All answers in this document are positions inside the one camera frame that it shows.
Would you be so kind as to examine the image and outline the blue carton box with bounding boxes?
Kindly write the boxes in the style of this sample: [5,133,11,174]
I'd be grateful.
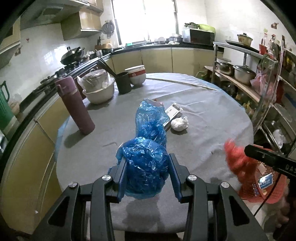
[258,173,273,189]

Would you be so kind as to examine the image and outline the red plastic basket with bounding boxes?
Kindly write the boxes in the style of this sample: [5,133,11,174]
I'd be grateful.
[238,157,287,204]

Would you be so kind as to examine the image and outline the blue plastic bag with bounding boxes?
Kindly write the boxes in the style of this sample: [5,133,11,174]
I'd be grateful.
[116,99,170,199]

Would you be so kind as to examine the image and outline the red plastic bag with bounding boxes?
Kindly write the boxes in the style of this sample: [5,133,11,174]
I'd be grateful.
[224,140,258,184]

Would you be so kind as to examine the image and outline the white plastic bag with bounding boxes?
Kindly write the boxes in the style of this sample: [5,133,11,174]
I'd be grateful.
[273,129,287,149]

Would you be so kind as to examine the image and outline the black wok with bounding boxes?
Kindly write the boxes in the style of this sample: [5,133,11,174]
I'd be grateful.
[60,46,85,65]

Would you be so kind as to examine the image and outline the stacked red white bowls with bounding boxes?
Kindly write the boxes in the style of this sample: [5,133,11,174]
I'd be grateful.
[125,65,146,86]

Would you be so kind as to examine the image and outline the purple thermos bottle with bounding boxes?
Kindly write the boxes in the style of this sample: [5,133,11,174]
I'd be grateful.
[55,76,95,135]

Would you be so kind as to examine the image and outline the white medicine box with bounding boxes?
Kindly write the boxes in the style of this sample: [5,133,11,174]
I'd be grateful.
[163,103,183,131]

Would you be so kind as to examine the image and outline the grey tablecloth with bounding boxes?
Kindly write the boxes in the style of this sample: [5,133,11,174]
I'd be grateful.
[57,73,253,233]

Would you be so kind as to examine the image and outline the steel pot on shelf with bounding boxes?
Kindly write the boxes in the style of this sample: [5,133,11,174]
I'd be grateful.
[233,65,256,86]

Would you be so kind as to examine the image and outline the green basin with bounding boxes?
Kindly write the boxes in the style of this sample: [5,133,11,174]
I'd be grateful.
[199,24,216,34]

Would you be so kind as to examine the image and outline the white tissue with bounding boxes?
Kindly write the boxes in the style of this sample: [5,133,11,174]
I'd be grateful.
[171,116,189,132]

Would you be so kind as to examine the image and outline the black chopstick holder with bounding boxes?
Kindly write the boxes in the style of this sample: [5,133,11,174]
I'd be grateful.
[115,72,132,94]

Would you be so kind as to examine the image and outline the green thermos jug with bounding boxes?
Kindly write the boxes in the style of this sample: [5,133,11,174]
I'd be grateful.
[0,81,19,140]

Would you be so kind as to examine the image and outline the metal kitchen rack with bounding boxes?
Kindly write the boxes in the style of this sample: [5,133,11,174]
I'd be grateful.
[205,40,295,154]

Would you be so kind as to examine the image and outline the microwave oven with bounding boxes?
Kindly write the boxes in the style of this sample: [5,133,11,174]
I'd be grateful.
[189,29,215,45]

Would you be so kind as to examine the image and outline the range hood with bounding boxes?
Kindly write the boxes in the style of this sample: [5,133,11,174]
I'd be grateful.
[20,0,89,30]

